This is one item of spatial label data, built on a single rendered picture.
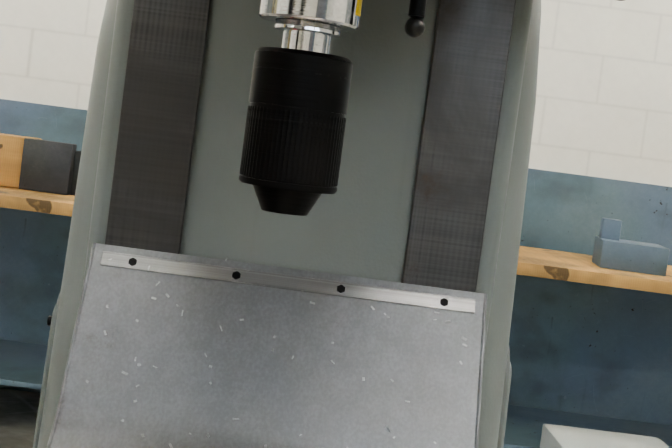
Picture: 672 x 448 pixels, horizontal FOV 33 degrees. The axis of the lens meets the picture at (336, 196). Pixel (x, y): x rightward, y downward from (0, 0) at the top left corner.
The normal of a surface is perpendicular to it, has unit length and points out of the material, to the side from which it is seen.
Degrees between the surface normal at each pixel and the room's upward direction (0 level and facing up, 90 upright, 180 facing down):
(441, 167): 90
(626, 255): 90
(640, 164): 90
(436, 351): 63
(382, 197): 90
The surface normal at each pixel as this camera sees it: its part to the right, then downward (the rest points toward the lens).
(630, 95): 0.00, 0.05
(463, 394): 0.04, -0.40
